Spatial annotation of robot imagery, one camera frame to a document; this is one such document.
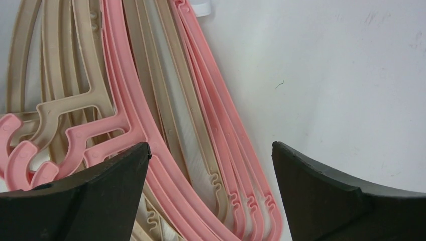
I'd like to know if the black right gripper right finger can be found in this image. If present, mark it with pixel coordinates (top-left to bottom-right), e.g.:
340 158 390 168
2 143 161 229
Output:
272 141 425 240

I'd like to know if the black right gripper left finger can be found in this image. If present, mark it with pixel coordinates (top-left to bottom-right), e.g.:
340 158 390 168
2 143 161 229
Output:
1 143 152 240

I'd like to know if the pink plastic hanger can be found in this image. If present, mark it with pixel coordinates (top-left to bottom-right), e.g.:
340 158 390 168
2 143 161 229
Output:
5 1 239 240
1 113 39 178
170 1 283 240

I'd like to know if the beige plastic hanger top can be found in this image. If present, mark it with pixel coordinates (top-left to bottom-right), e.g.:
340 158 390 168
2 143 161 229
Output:
30 1 115 150

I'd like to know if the beige plastic hanger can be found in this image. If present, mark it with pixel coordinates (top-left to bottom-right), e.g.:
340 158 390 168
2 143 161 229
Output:
30 1 115 150
6 0 42 113
124 1 229 222

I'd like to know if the white rack foot far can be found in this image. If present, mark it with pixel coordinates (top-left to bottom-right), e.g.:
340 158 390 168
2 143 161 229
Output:
189 0 212 17

